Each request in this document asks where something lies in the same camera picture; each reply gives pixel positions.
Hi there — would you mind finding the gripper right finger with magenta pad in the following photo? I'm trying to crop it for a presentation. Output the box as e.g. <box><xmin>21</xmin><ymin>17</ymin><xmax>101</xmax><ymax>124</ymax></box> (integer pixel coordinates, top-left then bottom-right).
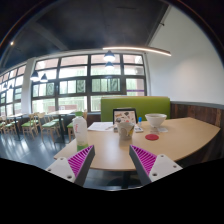
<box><xmin>129</xmin><ymin>145</ymin><xmax>182</xmax><ymax>186</ymax></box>

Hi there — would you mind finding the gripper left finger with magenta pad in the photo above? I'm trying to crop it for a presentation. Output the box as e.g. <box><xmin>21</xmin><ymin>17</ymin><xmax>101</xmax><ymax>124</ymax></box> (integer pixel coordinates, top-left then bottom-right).
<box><xmin>47</xmin><ymin>145</ymin><xmax>95</xmax><ymax>186</ymax></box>

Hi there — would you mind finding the red round coaster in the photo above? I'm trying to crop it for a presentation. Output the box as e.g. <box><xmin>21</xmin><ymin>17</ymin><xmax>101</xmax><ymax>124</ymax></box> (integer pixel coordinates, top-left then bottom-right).
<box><xmin>145</xmin><ymin>134</ymin><xmax>159</xmax><ymax>141</ymax></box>

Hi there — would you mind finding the wooden chair by table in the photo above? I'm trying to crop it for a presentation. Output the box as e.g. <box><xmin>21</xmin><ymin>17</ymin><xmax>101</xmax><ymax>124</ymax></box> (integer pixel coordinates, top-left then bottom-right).
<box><xmin>67</xmin><ymin>122</ymin><xmax>75</xmax><ymax>142</ymax></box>

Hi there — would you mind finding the clear bottle with green cap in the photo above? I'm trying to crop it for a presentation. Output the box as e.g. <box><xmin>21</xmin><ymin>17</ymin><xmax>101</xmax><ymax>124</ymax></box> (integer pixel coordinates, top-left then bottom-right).
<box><xmin>73</xmin><ymin>111</ymin><xmax>88</xmax><ymax>151</ymax></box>

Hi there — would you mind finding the white paper cup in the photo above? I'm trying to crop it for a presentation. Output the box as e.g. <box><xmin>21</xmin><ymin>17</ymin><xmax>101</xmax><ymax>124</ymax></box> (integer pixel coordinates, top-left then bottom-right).
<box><xmin>117</xmin><ymin>122</ymin><xmax>134</xmax><ymax>140</ymax></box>

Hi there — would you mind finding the white ceramic bowl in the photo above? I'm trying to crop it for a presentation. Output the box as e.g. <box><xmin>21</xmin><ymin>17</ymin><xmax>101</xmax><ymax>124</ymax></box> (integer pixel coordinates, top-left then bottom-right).
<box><xmin>145</xmin><ymin>113</ymin><xmax>167</xmax><ymax>127</ymax></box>

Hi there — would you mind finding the white paper sheet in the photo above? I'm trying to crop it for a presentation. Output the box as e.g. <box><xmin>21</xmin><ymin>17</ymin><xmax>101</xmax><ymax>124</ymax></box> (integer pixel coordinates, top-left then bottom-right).
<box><xmin>88</xmin><ymin>122</ymin><xmax>114</xmax><ymax>132</ymax></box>

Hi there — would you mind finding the wooden chair green seat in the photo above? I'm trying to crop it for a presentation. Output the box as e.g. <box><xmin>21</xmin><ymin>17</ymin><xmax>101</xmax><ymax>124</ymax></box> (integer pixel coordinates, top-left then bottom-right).
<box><xmin>39</xmin><ymin>113</ymin><xmax>60</xmax><ymax>141</ymax></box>
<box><xmin>22</xmin><ymin>114</ymin><xmax>38</xmax><ymax>136</ymax></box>

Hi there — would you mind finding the small blue capped bottle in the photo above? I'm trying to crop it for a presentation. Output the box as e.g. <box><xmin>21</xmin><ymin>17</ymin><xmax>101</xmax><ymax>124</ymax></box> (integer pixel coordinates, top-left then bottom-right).
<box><xmin>138</xmin><ymin>117</ymin><xmax>142</xmax><ymax>125</ymax></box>

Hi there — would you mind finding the dark dining table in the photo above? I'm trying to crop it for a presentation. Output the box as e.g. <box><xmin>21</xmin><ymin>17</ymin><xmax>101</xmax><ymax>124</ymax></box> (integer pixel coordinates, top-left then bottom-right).
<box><xmin>49</xmin><ymin>110</ymin><xmax>75</xmax><ymax>143</ymax></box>

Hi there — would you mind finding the tablet with sticker cover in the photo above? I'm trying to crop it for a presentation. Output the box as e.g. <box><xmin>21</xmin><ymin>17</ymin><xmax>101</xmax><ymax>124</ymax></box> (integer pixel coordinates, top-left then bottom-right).
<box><xmin>113</xmin><ymin>108</ymin><xmax>137</xmax><ymax>124</ymax></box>

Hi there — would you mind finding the green upholstered bench back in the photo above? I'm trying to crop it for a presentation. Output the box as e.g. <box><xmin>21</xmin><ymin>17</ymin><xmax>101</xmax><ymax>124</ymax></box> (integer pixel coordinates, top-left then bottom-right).
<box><xmin>101</xmin><ymin>96</ymin><xmax>170</xmax><ymax>122</ymax></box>

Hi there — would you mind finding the large grid window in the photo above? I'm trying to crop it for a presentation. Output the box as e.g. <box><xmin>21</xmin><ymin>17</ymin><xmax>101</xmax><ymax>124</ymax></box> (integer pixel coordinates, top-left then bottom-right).
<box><xmin>32</xmin><ymin>53</ymin><xmax>146</xmax><ymax>113</ymax></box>

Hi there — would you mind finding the pendant lamp left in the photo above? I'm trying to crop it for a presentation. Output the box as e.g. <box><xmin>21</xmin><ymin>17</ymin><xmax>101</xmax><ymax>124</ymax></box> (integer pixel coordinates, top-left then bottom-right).
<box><xmin>30</xmin><ymin>71</ymin><xmax>39</xmax><ymax>82</ymax></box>

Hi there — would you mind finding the pendant lamp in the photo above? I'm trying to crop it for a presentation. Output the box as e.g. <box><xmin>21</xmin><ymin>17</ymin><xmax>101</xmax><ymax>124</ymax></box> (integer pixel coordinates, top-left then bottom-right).
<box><xmin>30</xmin><ymin>71</ymin><xmax>39</xmax><ymax>82</ymax></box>
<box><xmin>104</xmin><ymin>50</ymin><xmax>115</xmax><ymax>62</ymax></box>

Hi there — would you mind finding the pendant lamp centre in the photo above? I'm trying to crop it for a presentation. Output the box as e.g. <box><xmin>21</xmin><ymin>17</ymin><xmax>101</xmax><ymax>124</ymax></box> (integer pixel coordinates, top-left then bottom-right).
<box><xmin>104</xmin><ymin>50</ymin><xmax>115</xmax><ymax>62</ymax></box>

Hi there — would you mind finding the curved linear ceiling light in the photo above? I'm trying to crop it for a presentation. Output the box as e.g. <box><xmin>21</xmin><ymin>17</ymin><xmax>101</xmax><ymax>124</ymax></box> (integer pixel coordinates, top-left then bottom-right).
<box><xmin>102</xmin><ymin>46</ymin><xmax>171</xmax><ymax>56</ymax></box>

